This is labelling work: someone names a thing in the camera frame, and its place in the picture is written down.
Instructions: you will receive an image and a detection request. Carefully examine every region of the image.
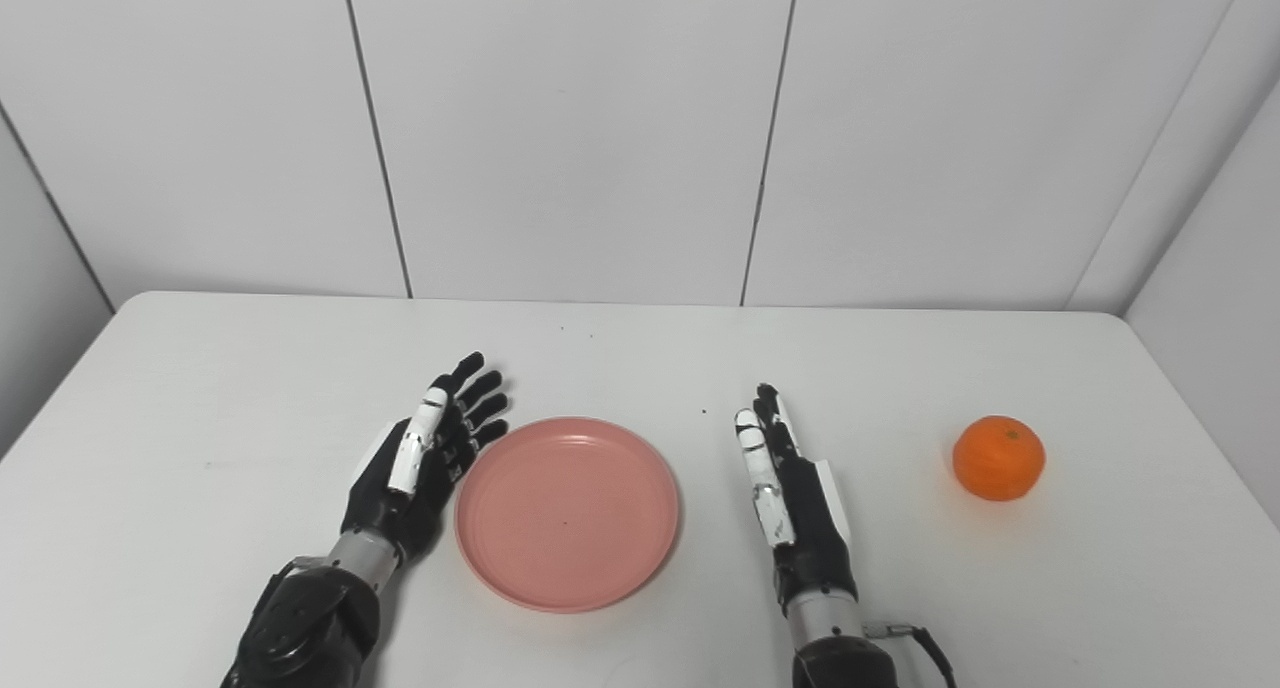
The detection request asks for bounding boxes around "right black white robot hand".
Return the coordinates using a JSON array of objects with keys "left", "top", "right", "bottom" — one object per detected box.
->
[{"left": 735, "top": 383, "right": 859, "bottom": 609}]

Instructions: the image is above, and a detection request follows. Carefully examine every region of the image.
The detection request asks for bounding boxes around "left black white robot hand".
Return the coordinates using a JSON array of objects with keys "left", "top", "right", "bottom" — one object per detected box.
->
[{"left": 340, "top": 352, "right": 511, "bottom": 567}]

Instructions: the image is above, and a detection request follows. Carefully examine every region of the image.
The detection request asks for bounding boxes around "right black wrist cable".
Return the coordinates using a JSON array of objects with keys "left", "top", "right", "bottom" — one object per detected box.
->
[{"left": 862, "top": 621, "right": 958, "bottom": 688}]

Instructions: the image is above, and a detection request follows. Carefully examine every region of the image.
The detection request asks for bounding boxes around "pink round plate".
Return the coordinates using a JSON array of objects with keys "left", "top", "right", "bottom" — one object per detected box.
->
[{"left": 454, "top": 416, "right": 682, "bottom": 614}]

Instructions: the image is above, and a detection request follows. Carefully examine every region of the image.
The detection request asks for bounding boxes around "orange fruit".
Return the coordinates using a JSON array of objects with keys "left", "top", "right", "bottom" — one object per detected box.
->
[{"left": 952, "top": 415, "right": 1047, "bottom": 502}]

